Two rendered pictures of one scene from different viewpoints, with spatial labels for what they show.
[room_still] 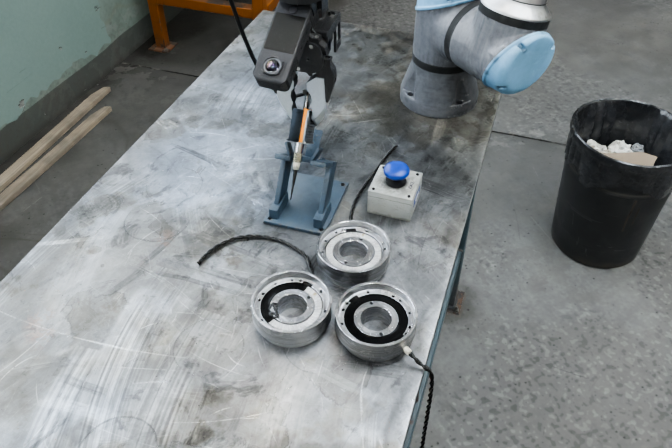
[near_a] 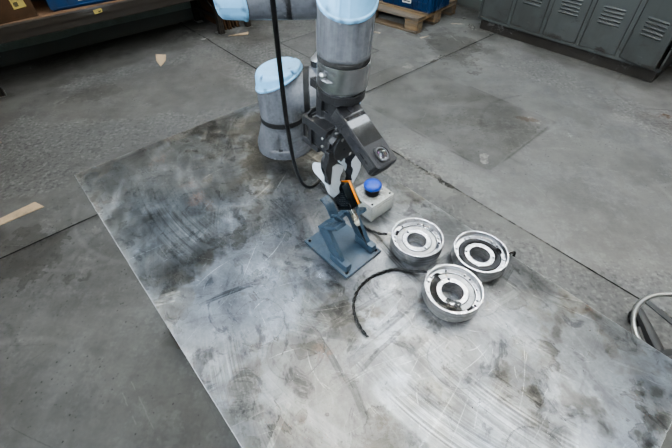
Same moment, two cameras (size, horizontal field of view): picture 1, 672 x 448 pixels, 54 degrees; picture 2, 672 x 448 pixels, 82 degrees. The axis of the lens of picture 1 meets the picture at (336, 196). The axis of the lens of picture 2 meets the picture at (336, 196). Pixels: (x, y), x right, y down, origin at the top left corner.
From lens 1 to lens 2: 0.75 m
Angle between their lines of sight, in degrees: 44
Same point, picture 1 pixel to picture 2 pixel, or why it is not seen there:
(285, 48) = (374, 137)
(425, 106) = (298, 151)
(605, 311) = not seen: hidden behind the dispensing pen
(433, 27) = (289, 97)
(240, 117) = (209, 245)
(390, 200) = (383, 203)
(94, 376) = not seen: outside the picture
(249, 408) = (518, 354)
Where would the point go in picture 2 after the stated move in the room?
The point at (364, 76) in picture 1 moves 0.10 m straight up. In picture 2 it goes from (230, 162) to (222, 130)
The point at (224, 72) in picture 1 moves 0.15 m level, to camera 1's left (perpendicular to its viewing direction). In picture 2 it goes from (135, 232) to (71, 282)
